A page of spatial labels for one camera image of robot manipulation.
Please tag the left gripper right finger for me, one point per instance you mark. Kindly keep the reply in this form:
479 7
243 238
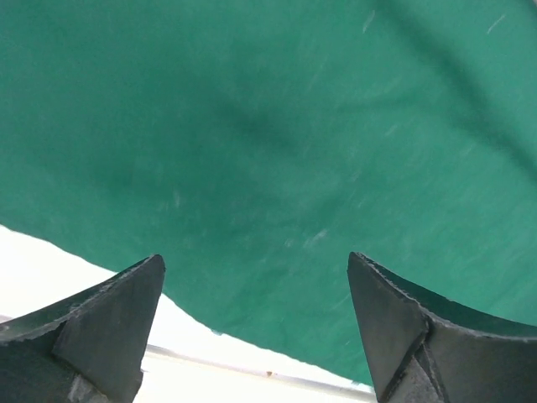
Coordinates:
423 347

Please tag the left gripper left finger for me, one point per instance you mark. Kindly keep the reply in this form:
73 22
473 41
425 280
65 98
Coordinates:
87 347

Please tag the green surgical drape cloth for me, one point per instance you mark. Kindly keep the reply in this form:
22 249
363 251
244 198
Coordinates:
256 144

